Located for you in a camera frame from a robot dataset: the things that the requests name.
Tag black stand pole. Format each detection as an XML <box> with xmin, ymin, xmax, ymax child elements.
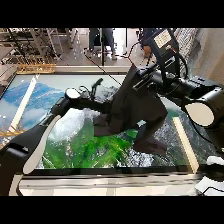
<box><xmin>99</xmin><ymin>28</ymin><xmax>107</xmax><ymax>67</ymax></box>

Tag person's legs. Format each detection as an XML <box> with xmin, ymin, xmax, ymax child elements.
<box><xmin>86</xmin><ymin>28</ymin><xmax>118</xmax><ymax>61</ymax></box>

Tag dark brown garment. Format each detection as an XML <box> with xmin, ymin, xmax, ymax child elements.
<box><xmin>92</xmin><ymin>64</ymin><xmax>170</xmax><ymax>156</ymax></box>

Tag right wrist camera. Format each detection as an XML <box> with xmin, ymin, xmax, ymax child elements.
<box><xmin>144</xmin><ymin>28</ymin><xmax>183</xmax><ymax>81</ymax></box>

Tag silver frame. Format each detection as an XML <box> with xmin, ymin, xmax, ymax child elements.
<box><xmin>14</xmin><ymin>64</ymin><xmax>224</xmax><ymax>197</ymax></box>

